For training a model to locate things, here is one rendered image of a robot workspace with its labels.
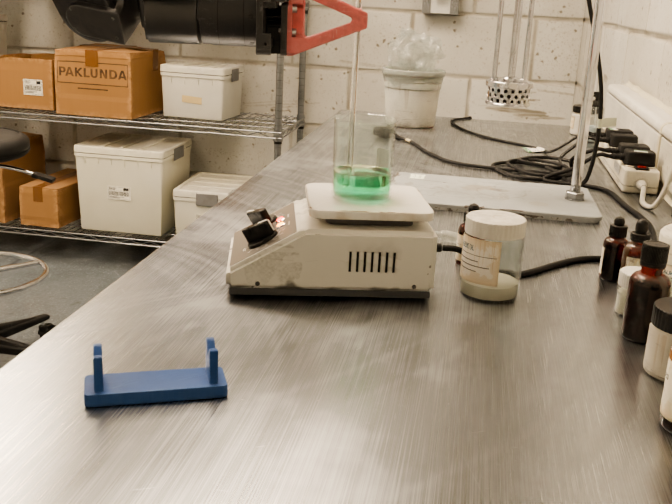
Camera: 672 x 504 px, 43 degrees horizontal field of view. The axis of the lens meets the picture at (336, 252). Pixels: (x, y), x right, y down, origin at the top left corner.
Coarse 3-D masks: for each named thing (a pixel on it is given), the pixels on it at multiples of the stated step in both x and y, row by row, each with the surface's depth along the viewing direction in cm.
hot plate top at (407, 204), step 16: (320, 192) 87; (400, 192) 89; (416, 192) 89; (320, 208) 81; (336, 208) 81; (352, 208) 81; (368, 208) 82; (384, 208) 82; (400, 208) 82; (416, 208) 83
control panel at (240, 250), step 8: (288, 208) 90; (280, 216) 89; (288, 216) 87; (272, 224) 88; (288, 224) 84; (240, 232) 91; (280, 232) 83; (288, 232) 82; (240, 240) 88; (272, 240) 82; (232, 248) 87; (240, 248) 85; (248, 248) 84; (256, 248) 82; (264, 248) 81; (232, 256) 84; (240, 256) 83; (248, 256) 81; (232, 264) 81
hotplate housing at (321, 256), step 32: (320, 224) 82; (352, 224) 83; (384, 224) 83; (416, 224) 84; (256, 256) 81; (288, 256) 81; (320, 256) 81; (352, 256) 81; (384, 256) 81; (416, 256) 82; (256, 288) 82; (288, 288) 82; (320, 288) 82; (352, 288) 83; (384, 288) 82; (416, 288) 83
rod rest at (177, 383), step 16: (96, 352) 61; (208, 352) 62; (96, 368) 59; (192, 368) 64; (208, 368) 62; (96, 384) 60; (112, 384) 61; (128, 384) 61; (144, 384) 61; (160, 384) 61; (176, 384) 61; (192, 384) 62; (208, 384) 62; (224, 384) 62; (96, 400) 59; (112, 400) 60; (128, 400) 60; (144, 400) 60; (160, 400) 61; (176, 400) 61
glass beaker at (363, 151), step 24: (336, 120) 82; (360, 120) 86; (384, 120) 86; (336, 144) 83; (360, 144) 81; (384, 144) 82; (336, 168) 83; (360, 168) 82; (384, 168) 83; (336, 192) 84; (360, 192) 82; (384, 192) 83
